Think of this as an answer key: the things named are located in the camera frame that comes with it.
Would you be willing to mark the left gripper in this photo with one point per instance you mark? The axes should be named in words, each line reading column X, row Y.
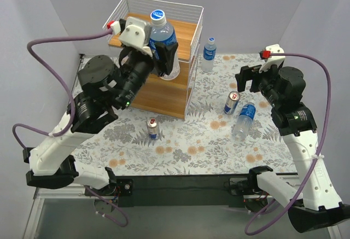
column 147, row 56

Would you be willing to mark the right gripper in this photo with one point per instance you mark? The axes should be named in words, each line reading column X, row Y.
column 254, row 79

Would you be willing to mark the pocari sweat bottle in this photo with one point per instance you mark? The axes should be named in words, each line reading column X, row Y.
column 209, row 52
column 244, row 122
column 163, row 32

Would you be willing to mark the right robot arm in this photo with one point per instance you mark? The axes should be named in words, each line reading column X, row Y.
column 318, row 205

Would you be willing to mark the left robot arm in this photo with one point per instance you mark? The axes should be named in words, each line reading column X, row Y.
column 106, row 87

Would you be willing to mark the right Red Bull can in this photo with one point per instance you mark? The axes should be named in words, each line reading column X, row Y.
column 231, row 102

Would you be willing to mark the red bull can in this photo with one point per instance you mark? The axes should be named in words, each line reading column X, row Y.
column 153, row 128
column 231, row 102

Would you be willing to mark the lying Pocari Sweat bottle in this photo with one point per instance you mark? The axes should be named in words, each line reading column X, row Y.
column 244, row 122

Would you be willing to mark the floral tablecloth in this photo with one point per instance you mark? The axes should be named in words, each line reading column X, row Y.
column 199, row 144

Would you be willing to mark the left Red Bull can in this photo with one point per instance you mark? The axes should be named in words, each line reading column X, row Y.
column 153, row 128

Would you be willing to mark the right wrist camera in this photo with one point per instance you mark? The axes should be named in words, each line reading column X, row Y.
column 272, row 55

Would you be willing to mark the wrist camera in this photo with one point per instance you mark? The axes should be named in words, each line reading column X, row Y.
column 135, row 33
column 272, row 55

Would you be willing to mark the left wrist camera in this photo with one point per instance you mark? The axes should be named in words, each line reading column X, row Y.
column 135, row 33

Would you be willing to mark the white wire wooden shelf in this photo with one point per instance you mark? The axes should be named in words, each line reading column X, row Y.
column 168, row 89

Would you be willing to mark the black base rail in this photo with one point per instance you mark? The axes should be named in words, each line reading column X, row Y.
column 182, row 190

